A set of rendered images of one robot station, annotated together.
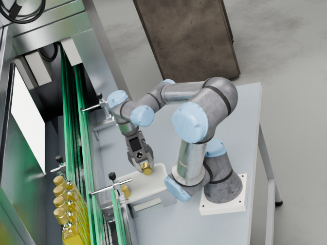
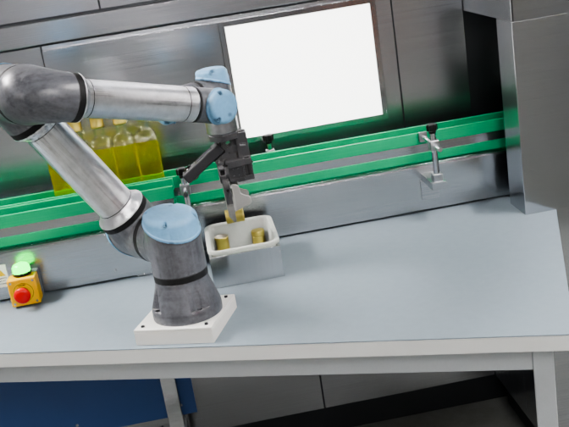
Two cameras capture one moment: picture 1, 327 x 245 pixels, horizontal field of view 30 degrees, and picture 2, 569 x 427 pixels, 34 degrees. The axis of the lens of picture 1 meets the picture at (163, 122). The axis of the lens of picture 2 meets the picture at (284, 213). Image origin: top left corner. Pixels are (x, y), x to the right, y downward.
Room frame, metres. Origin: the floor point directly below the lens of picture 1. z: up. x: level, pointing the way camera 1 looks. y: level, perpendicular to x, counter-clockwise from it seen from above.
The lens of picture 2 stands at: (1.86, -1.99, 1.55)
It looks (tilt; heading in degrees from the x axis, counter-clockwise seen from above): 18 degrees down; 84
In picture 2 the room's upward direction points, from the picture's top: 9 degrees counter-clockwise
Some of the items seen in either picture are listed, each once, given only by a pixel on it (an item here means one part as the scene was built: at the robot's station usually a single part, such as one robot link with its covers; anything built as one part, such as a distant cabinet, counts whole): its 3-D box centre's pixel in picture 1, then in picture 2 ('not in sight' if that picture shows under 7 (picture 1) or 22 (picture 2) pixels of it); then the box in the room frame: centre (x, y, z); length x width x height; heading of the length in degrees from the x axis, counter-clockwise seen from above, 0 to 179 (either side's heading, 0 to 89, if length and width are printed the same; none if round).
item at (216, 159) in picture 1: (210, 158); (172, 239); (1.81, -0.12, 0.95); 0.13 x 0.12 x 0.14; 121
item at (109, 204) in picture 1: (115, 209); not in sight; (1.86, 0.29, 0.85); 0.09 x 0.04 x 0.07; 89
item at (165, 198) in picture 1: (138, 194); (242, 248); (1.97, 0.20, 0.79); 0.27 x 0.17 x 0.08; 89
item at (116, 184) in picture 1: (111, 188); (185, 189); (1.86, 0.27, 0.95); 0.17 x 0.03 x 0.12; 89
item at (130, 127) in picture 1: (126, 123); (221, 124); (1.97, 0.13, 1.12); 0.08 x 0.08 x 0.05
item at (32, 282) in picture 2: not in sight; (25, 288); (1.43, 0.22, 0.79); 0.07 x 0.07 x 0.07; 89
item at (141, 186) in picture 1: (144, 190); (243, 248); (1.97, 0.17, 0.80); 0.22 x 0.17 x 0.09; 89
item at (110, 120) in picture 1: (102, 114); (433, 163); (2.50, 0.26, 0.90); 0.17 x 0.05 x 0.23; 89
